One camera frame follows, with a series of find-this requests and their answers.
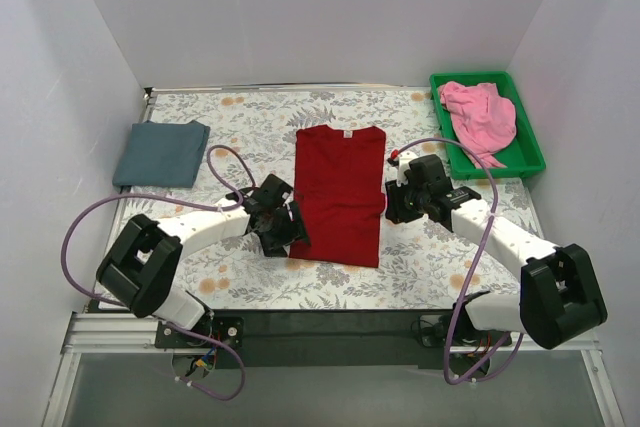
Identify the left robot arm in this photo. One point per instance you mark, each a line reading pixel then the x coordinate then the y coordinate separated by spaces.
pixel 140 266

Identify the aluminium frame rail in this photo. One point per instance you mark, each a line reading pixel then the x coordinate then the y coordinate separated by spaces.
pixel 117 370

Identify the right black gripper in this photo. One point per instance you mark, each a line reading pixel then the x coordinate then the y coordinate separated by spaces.
pixel 396 201

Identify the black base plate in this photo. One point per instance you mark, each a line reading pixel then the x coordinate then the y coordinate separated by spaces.
pixel 332 338

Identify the pink t-shirt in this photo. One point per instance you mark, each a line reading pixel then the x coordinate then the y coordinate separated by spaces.
pixel 483 121

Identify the floral patterned table mat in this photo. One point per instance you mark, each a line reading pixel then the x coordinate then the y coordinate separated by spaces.
pixel 422 265

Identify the green plastic bin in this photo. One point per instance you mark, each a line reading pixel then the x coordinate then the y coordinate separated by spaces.
pixel 523 157

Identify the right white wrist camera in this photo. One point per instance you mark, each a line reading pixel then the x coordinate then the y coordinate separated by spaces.
pixel 400 160

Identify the red t-shirt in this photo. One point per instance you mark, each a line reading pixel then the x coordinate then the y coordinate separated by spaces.
pixel 338 185

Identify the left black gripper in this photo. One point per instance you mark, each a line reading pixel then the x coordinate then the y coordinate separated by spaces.
pixel 286 229

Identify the folded blue-grey t-shirt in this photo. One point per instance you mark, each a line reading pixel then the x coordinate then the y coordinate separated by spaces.
pixel 166 155

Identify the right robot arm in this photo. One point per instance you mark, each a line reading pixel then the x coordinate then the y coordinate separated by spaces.
pixel 559 297

